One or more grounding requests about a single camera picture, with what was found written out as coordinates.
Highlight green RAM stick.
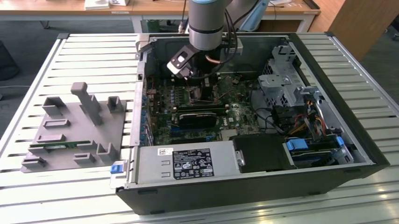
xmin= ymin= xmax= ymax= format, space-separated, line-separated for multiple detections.
xmin=29 ymin=139 xmax=92 ymax=150

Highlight wooden cabinet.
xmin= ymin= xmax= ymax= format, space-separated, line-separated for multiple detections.
xmin=327 ymin=0 xmax=399 ymax=62

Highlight black open PC case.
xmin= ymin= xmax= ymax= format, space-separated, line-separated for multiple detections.
xmin=113 ymin=32 xmax=391 ymax=216

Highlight silver power supply with label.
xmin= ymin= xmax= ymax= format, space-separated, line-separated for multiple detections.
xmin=129 ymin=140 xmax=238 ymax=185

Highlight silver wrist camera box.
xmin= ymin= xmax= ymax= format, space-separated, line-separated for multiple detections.
xmin=224 ymin=41 xmax=244 ymax=56

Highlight wooden desk with white legs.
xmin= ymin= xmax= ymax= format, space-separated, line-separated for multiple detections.
xmin=0 ymin=0 xmax=321 ymax=33

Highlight CPU socket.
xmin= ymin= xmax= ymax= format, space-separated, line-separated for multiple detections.
xmin=185 ymin=86 xmax=220 ymax=105

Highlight silver chipset heatsink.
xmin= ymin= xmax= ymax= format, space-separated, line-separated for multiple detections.
xmin=220 ymin=129 xmax=238 ymax=141

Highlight black internal cable bundle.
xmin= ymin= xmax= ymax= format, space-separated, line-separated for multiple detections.
xmin=253 ymin=106 xmax=292 ymax=137

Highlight blue disk carrier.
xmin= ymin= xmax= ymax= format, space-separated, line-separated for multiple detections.
xmin=284 ymin=137 xmax=333 ymax=168

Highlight grey parts rack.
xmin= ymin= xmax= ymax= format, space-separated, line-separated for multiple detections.
xmin=20 ymin=81 xmax=129 ymax=174

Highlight green motherboard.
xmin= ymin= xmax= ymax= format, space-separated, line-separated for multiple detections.
xmin=141 ymin=72 xmax=261 ymax=147

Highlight silver perforated drive cage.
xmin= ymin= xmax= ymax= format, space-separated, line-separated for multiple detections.
xmin=256 ymin=45 xmax=327 ymax=112

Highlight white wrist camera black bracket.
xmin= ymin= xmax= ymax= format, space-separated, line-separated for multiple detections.
xmin=165 ymin=45 xmax=200 ymax=80

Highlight yellow red power cable bundle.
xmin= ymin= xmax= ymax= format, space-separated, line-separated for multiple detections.
xmin=288 ymin=99 xmax=329 ymax=142

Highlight blue case latch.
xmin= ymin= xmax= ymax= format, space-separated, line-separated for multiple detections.
xmin=110 ymin=161 xmax=125 ymax=175

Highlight black plastic shroud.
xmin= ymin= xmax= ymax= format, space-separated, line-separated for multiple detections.
xmin=230 ymin=134 xmax=297 ymax=174

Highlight black graphics card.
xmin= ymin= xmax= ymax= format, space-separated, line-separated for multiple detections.
xmin=174 ymin=112 xmax=218 ymax=130

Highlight red black twisted wire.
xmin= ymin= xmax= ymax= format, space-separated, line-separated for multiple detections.
xmin=146 ymin=76 xmax=157 ymax=96

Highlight metal socket cover frame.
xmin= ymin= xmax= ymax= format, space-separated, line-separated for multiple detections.
xmin=214 ymin=76 xmax=241 ymax=100

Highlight white papers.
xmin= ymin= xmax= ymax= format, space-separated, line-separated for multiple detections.
xmin=268 ymin=0 xmax=301 ymax=7

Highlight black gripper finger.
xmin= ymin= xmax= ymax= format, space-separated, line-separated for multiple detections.
xmin=201 ymin=78 xmax=209 ymax=101
xmin=208 ymin=78 xmax=216 ymax=103

